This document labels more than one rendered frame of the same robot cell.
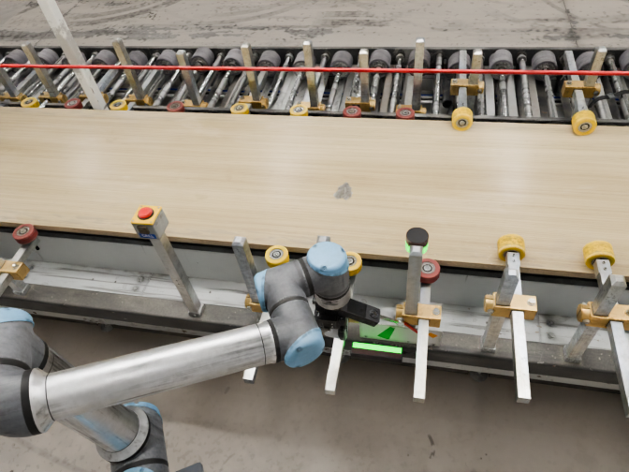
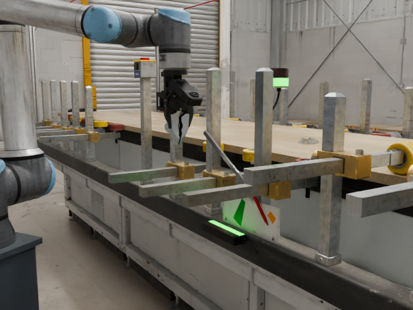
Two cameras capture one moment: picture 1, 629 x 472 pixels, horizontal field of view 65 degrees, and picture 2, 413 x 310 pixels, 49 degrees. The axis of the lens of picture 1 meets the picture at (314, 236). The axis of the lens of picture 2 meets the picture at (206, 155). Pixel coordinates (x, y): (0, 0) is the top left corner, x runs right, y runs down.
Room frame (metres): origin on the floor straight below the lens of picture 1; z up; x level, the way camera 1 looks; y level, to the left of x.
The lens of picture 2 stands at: (-0.27, -0.93, 1.12)
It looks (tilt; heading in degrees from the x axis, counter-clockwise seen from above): 9 degrees down; 40
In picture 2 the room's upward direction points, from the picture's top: straight up
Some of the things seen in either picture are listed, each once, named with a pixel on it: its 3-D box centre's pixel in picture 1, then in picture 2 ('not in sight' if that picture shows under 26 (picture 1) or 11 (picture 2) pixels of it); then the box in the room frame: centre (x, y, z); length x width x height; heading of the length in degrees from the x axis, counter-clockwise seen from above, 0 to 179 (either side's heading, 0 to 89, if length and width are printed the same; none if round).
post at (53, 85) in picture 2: not in sight; (54, 115); (1.48, 1.88, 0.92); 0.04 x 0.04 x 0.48; 72
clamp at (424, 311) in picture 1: (417, 313); (268, 185); (0.79, -0.28, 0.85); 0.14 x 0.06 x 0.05; 72
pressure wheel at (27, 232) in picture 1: (30, 240); (115, 133); (1.37, 1.09, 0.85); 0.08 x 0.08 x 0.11
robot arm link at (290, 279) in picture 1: (284, 288); (138, 31); (0.65, 0.09, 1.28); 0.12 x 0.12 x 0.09; 13
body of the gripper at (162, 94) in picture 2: (331, 308); (174, 91); (0.69, -0.02, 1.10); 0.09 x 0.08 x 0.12; 74
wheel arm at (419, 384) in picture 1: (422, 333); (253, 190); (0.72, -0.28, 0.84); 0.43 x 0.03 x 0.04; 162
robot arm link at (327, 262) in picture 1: (328, 270); (173, 31); (0.69, -0.02, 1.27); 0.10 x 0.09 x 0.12; 103
